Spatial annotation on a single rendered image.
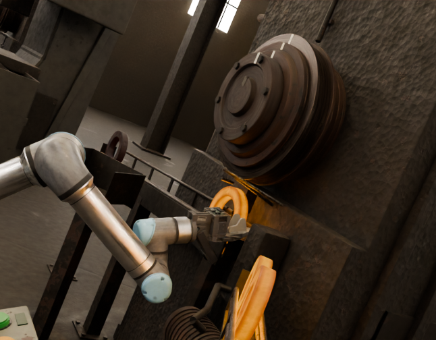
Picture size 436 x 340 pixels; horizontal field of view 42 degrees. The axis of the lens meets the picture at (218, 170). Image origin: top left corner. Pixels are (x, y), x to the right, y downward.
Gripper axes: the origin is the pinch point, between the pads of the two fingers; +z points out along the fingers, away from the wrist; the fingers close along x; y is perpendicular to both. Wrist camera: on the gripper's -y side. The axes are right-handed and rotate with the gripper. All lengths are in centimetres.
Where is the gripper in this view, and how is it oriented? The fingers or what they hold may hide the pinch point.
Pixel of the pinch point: (247, 232)
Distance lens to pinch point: 171.5
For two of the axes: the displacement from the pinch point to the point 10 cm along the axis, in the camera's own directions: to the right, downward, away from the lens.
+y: 1.2, -9.6, -2.6
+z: 8.9, -0.1, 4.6
